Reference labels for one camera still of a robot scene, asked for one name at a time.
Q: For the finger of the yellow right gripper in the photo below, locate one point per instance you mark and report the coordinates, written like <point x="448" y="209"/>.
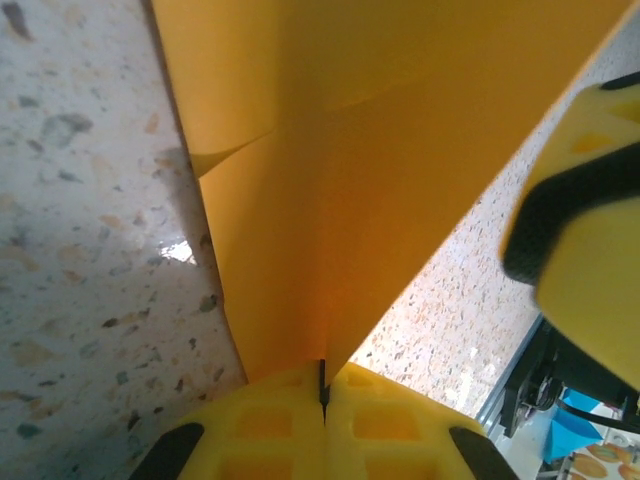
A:
<point x="600" y="300"/>

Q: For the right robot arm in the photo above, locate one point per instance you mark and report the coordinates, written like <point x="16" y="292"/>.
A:
<point x="525" y="400"/>

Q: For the yellow paper sheet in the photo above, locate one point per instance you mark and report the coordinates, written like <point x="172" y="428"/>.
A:
<point x="350" y="200"/>

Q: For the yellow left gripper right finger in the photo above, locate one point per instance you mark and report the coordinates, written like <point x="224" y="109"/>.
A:
<point x="430" y="450"/>

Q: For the long aluminium mounting rail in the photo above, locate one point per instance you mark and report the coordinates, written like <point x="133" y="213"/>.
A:
<point x="492" y="407"/>

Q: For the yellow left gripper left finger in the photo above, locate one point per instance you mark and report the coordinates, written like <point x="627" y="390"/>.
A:
<point x="220" y="450"/>

